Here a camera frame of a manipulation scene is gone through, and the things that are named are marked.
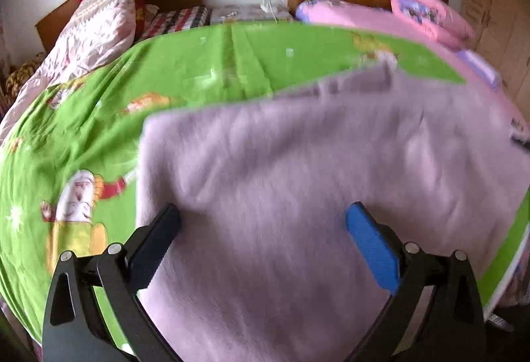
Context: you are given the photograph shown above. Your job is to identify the lilac fleece pants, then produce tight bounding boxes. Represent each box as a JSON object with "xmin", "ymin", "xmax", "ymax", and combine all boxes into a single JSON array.
[{"xmin": 135, "ymin": 65, "xmax": 529, "ymax": 361}]

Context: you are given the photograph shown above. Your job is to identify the green cartoon bed sheet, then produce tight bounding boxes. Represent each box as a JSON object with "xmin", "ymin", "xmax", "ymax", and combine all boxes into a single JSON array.
[{"xmin": 1, "ymin": 22, "xmax": 529, "ymax": 340}]

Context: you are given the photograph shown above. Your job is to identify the nightstand with patterned cover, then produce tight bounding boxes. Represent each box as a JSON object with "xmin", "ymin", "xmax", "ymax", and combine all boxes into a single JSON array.
[{"xmin": 209, "ymin": 4, "xmax": 294, "ymax": 25}]

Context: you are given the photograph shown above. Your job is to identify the wooden wardrobe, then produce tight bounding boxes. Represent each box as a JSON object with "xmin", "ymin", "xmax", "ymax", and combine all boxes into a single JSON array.
[{"xmin": 461, "ymin": 0, "xmax": 529, "ymax": 118}]

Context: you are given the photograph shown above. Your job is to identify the pink white floral quilt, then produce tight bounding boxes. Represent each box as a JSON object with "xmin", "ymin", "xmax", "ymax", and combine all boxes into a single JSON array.
[{"xmin": 1, "ymin": 0, "xmax": 135, "ymax": 139}]

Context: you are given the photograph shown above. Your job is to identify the plaid bed sheet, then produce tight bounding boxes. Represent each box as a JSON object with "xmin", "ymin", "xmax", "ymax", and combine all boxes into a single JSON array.
[{"xmin": 138, "ymin": 6, "xmax": 210, "ymax": 41}]

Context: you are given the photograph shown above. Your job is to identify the pink quilt on bed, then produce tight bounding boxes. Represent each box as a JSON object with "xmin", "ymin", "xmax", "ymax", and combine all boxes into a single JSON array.
[{"xmin": 295, "ymin": 0, "xmax": 529, "ymax": 130}]

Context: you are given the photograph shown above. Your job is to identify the pink rolled pillow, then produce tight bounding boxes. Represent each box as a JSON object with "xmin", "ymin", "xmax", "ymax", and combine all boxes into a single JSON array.
[{"xmin": 391, "ymin": 0, "xmax": 475, "ymax": 50}]

